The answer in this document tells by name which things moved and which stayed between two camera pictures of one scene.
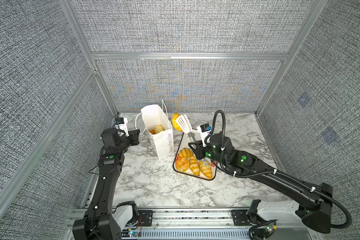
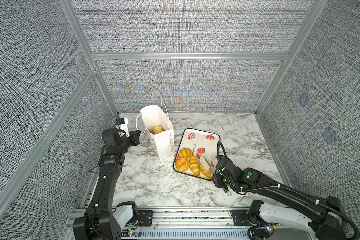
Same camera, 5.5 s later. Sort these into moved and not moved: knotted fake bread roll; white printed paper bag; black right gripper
Moved: black right gripper
Not moved: knotted fake bread roll; white printed paper bag
